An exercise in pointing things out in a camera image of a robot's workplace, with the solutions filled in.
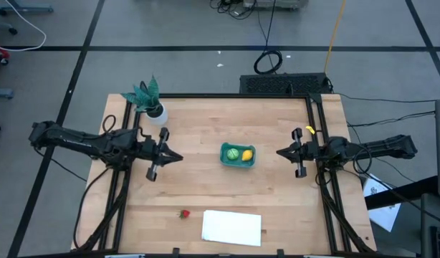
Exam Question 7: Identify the yellow cable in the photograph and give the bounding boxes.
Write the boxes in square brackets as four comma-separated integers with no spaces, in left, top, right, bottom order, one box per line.
[323,0,348,76]

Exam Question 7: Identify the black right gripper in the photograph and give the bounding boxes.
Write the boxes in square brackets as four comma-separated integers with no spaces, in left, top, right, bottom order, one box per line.
[276,128,320,179]

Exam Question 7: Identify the green plant in white pot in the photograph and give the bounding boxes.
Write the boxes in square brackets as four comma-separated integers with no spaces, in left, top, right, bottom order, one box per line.
[120,74,169,127]

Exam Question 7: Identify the grey chair leg with caster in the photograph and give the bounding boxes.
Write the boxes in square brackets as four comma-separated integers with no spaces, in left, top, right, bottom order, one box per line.
[0,21,19,36]

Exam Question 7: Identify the teal plastic tupperware container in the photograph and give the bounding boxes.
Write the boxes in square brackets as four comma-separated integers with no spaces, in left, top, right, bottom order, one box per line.
[219,142,257,168]

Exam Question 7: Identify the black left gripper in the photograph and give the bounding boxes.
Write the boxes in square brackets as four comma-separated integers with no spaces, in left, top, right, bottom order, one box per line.
[136,127,184,182]

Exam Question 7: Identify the black desk beam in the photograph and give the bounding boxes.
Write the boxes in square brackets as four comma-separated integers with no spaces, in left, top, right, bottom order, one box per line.
[365,175,439,211]

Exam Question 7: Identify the grey equipment box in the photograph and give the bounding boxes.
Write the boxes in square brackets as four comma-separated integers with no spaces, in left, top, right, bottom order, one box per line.
[243,0,310,10]

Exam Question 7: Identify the tangled black cables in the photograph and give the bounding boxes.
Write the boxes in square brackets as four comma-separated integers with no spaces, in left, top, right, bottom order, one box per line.
[209,0,257,21]

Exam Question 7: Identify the white cable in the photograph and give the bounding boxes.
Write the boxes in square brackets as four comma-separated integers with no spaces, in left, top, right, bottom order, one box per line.
[0,0,47,52]

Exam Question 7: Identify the black coiled cable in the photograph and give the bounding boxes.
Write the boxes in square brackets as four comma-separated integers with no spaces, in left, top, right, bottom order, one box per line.
[253,0,284,75]

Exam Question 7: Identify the thin black cable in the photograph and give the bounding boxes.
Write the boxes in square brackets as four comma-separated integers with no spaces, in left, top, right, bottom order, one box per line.
[347,110,436,128]
[336,92,440,105]

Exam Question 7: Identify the grey furniture base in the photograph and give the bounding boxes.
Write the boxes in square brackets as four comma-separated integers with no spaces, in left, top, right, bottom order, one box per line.
[0,0,55,16]

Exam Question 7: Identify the black aluminium table frame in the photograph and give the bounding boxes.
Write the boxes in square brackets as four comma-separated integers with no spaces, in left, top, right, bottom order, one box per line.
[71,92,377,258]

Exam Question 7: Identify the white paper sheet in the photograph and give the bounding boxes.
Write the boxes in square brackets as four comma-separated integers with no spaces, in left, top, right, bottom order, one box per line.
[363,173,402,233]

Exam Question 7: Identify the black perforated computer case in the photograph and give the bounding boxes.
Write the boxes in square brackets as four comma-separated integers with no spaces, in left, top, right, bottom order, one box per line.
[239,72,333,96]

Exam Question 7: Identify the white folded cloth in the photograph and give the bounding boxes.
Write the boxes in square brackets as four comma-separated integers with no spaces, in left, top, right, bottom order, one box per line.
[201,209,263,248]

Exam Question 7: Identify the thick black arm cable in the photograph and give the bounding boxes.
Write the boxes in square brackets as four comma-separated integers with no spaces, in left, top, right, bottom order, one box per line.
[72,166,112,250]

